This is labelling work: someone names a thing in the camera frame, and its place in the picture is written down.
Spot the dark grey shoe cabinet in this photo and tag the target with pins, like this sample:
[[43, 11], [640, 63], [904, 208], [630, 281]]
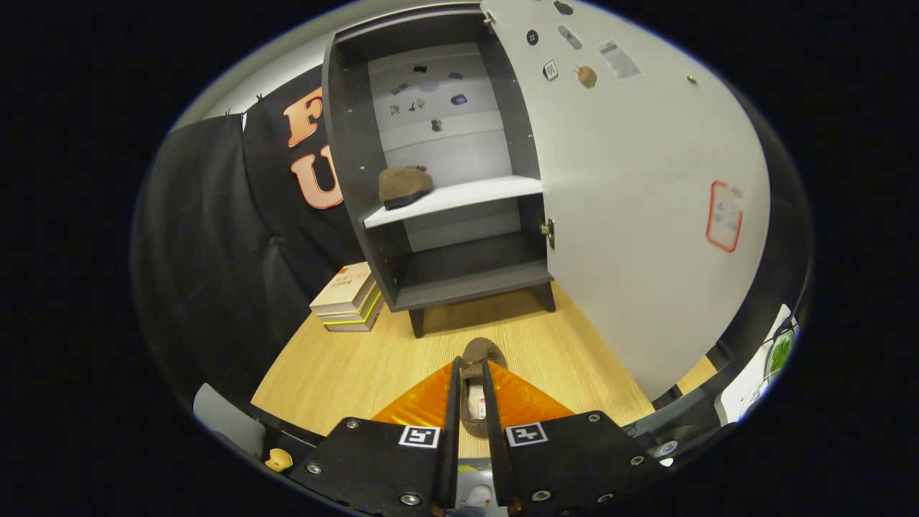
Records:
[[359, 179]]

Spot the beige book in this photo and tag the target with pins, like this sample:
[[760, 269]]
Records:
[[344, 287]]

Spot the brown fuzzy shoe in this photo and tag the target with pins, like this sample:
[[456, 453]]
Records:
[[482, 353], [403, 185]]

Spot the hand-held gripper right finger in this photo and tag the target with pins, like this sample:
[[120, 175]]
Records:
[[495, 452]]

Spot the small yellow knob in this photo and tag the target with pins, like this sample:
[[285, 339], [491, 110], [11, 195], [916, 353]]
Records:
[[278, 459]]

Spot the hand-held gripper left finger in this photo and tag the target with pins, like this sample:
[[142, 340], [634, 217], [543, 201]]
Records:
[[451, 445]]

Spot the black backdrop cloth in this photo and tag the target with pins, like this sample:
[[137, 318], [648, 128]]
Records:
[[215, 251]]

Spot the dark book with yellow edge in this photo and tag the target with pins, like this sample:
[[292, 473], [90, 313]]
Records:
[[359, 322]]

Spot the white shoe cabinet door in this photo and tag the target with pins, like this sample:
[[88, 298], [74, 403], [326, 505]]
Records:
[[646, 215]]

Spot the white and green object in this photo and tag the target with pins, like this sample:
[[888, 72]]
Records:
[[747, 388]]

